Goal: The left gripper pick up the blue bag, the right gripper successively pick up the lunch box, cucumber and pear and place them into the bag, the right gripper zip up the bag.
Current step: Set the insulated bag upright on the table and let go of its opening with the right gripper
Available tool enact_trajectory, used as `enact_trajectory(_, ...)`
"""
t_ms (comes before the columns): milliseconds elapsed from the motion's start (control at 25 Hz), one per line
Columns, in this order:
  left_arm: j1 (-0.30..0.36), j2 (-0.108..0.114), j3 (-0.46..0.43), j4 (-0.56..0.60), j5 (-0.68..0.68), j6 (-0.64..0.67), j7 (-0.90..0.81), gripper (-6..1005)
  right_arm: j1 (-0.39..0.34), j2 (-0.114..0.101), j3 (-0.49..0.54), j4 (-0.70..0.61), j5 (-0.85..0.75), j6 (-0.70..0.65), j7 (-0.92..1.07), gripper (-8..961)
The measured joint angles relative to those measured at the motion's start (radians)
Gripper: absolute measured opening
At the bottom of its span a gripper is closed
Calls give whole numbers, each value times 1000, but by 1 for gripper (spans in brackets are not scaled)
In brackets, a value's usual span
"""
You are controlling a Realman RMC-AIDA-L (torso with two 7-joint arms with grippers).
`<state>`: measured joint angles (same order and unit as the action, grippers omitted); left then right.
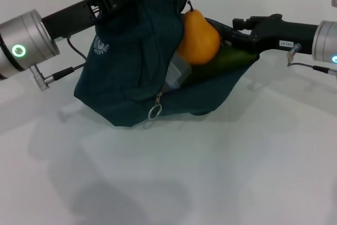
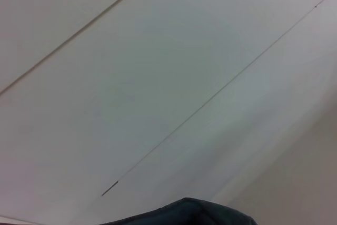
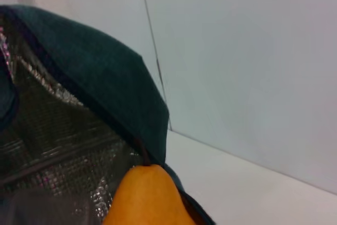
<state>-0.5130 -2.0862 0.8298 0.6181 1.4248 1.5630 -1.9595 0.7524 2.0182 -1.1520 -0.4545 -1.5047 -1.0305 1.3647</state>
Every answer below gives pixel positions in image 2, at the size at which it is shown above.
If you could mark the dark blue-green insulated lunch bag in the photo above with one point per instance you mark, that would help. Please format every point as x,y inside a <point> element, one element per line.
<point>184,213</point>

